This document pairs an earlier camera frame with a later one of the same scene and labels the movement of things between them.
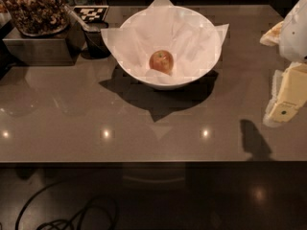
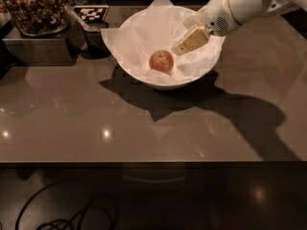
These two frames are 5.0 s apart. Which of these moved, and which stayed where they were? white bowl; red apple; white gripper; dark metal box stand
Moved: white gripper
Stayed: dark metal box stand; white bowl; red apple
